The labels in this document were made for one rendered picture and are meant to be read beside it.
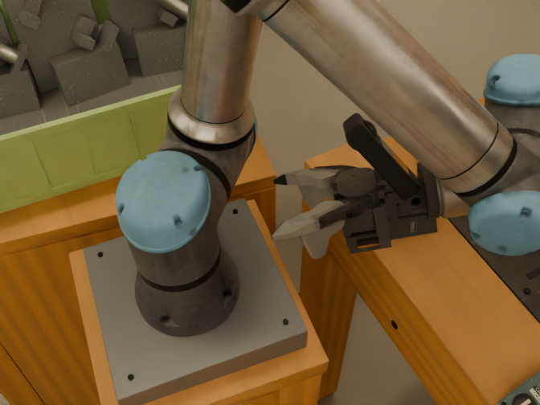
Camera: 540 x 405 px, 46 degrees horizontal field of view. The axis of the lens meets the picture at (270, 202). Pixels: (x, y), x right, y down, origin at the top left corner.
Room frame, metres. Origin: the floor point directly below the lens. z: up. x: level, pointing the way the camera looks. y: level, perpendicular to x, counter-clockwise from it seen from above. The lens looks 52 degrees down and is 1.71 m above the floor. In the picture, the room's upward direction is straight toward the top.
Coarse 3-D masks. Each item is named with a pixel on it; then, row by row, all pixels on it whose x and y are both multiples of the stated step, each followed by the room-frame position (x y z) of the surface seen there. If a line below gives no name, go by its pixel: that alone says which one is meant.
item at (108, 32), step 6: (108, 24) 1.04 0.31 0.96; (102, 30) 1.05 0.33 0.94; (108, 30) 1.02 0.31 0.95; (114, 30) 1.01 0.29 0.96; (102, 36) 1.03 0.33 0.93; (108, 36) 1.01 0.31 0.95; (114, 36) 1.01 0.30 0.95; (96, 42) 1.04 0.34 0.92; (102, 42) 1.02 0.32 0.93; (108, 42) 1.00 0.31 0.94; (102, 48) 1.00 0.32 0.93; (108, 48) 0.99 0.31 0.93
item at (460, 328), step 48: (336, 240) 0.63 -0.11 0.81; (432, 240) 0.57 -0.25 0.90; (384, 288) 0.51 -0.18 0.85; (432, 288) 0.48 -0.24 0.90; (480, 288) 0.48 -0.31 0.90; (432, 336) 0.41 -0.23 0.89; (480, 336) 0.41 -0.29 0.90; (528, 336) 0.41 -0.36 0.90; (432, 384) 0.39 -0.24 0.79; (480, 384) 0.34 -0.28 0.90
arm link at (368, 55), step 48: (240, 0) 0.43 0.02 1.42; (288, 0) 0.43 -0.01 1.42; (336, 0) 0.44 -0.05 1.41; (336, 48) 0.42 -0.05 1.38; (384, 48) 0.42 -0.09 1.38; (384, 96) 0.40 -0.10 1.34; (432, 96) 0.41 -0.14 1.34; (432, 144) 0.39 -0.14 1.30; (480, 144) 0.39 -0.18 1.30; (528, 144) 0.43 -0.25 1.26; (480, 192) 0.37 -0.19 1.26; (528, 192) 0.36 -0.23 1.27; (480, 240) 0.35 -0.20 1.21; (528, 240) 0.34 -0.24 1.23
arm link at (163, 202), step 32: (160, 160) 0.54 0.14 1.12; (192, 160) 0.54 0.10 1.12; (128, 192) 0.49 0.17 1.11; (160, 192) 0.49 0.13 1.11; (192, 192) 0.49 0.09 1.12; (224, 192) 0.53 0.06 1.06; (128, 224) 0.46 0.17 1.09; (160, 224) 0.45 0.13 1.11; (192, 224) 0.46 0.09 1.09; (160, 256) 0.44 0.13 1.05; (192, 256) 0.45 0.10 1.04
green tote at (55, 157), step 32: (0, 0) 1.12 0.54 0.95; (96, 0) 1.19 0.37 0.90; (160, 96) 0.83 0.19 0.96; (32, 128) 0.75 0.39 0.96; (64, 128) 0.76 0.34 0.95; (96, 128) 0.79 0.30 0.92; (128, 128) 0.81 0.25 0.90; (160, 128) 0.83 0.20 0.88; (0, 160) 0.72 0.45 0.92; (32, 160) 0.74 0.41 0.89; (64, 160) 0.76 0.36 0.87; (96, 160) 0.78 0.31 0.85; (128, 160) 0.80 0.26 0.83; (0, 192) 0.71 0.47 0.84; (32, 192) 0.73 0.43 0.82; (64, 192) 0.75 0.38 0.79
